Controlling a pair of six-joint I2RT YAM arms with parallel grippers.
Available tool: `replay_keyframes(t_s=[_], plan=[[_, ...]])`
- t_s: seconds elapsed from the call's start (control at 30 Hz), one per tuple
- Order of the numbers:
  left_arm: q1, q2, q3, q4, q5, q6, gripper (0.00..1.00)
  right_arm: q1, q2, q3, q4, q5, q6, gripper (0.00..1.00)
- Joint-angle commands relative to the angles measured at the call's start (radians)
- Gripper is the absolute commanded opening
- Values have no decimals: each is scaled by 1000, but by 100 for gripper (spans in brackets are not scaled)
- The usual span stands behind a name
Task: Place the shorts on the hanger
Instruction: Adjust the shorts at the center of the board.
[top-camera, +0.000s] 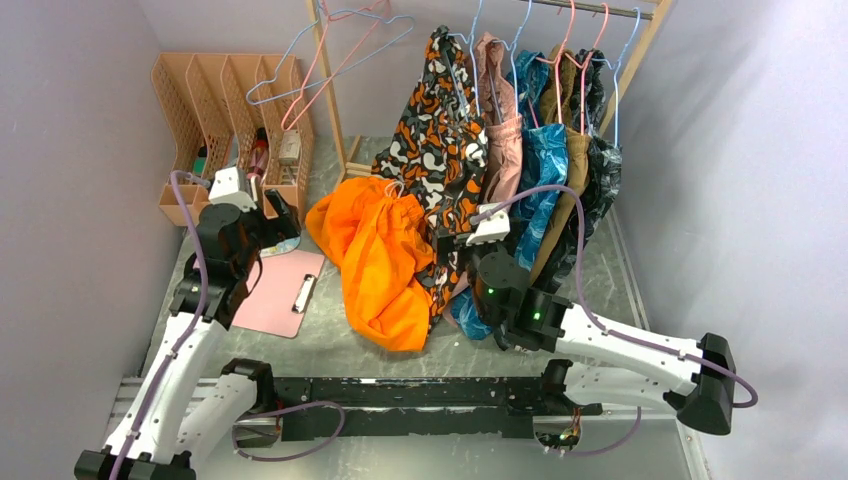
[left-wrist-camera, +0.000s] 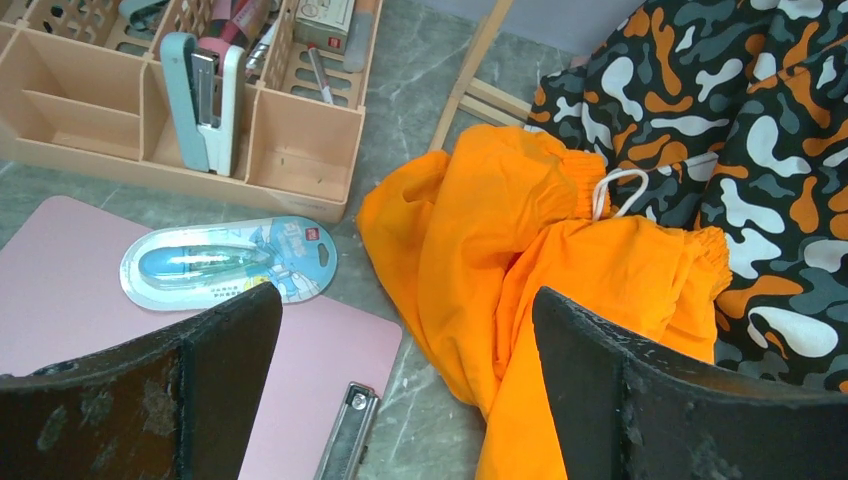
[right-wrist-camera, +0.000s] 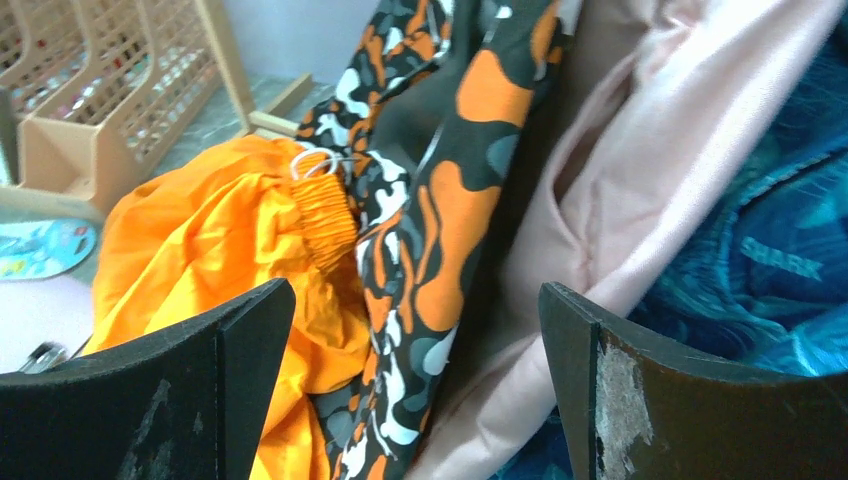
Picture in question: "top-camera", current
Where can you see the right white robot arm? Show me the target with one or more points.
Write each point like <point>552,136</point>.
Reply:
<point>598,360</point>

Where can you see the brown shorts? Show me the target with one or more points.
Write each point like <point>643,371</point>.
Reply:
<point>568,146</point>

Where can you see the peach file organizer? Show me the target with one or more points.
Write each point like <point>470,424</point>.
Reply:
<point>215,104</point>

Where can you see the wooden clothes rack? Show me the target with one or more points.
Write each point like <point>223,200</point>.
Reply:
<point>370,97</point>

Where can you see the orange camouflage shorts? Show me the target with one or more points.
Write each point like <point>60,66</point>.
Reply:
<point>439,151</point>

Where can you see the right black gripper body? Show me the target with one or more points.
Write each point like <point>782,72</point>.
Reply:
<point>450,242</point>

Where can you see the blue patterned shorts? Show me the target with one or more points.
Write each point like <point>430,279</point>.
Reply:
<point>539,167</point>

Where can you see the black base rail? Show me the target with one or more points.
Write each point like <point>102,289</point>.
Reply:
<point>509,407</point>

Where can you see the pink clipboard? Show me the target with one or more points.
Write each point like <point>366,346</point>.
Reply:
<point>280,293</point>

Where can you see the blue wire hanger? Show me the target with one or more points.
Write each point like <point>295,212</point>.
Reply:
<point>379,13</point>

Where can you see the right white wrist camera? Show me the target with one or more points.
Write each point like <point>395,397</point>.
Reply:
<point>494,228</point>

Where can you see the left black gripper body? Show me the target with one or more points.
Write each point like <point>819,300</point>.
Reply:
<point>259,232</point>

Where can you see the blue packaged item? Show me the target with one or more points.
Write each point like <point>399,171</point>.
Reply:
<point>281,248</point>

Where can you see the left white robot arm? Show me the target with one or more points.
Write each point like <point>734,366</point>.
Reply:
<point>162,436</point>

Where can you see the pink wire hanger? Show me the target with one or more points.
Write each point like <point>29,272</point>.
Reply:
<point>324,60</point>

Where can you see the pink shorts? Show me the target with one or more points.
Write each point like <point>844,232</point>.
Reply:
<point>503,123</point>

